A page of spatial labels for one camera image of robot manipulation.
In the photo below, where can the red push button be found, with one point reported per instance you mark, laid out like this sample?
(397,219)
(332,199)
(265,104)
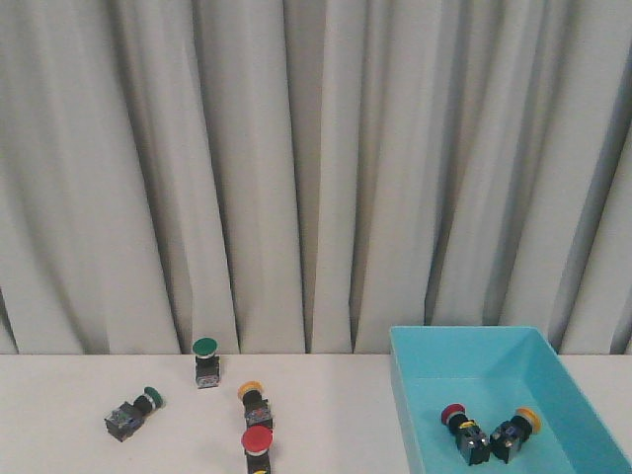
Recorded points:
(471,441)
(256,442)

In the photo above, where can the yellow push button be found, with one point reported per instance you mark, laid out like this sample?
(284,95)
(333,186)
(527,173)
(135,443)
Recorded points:
(257,409)
(510,435)

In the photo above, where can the light blue plastic box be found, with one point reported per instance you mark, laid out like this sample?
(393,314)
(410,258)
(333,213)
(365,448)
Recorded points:
(492,371)

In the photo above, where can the grey pleated curtain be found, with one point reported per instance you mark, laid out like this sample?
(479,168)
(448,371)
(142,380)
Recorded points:
(301,176)

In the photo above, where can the upright green push button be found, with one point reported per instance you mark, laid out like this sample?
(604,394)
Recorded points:
(207,363)

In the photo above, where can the lying yellow push button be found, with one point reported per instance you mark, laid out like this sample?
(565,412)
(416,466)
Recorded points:
(257,409)

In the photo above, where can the lying green push button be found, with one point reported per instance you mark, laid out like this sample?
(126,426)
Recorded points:
(126,419)

